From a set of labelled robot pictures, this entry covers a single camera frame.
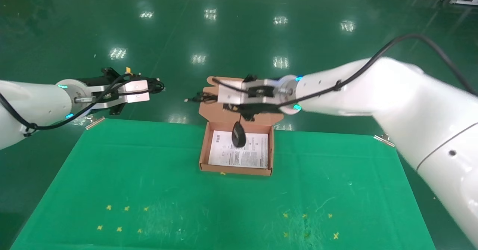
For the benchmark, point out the silver metal binder clip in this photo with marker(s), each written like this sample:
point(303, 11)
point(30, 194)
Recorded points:
point(384, 140)
point(95, 123)

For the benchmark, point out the open brown cardboard box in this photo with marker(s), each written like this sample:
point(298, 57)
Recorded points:
point(211, 113)

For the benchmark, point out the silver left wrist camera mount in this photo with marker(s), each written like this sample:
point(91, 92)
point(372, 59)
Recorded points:
point(136, 93)

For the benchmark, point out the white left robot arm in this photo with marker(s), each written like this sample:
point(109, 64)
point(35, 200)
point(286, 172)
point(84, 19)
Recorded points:
point(33, 104)

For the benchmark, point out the white printed instruction sheet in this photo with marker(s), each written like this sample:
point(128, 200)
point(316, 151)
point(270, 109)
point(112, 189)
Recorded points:
point(257, 153)

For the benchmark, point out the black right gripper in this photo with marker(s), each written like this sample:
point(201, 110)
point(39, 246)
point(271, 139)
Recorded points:
point(269, 109)

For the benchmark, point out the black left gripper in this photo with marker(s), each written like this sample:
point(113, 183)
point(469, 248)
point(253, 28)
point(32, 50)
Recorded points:
point(99, 81)

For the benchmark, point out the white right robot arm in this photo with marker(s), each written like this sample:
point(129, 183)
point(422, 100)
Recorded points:
point(392, 93)

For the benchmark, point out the green table cloth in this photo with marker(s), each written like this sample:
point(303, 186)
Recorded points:
point(224, 205)

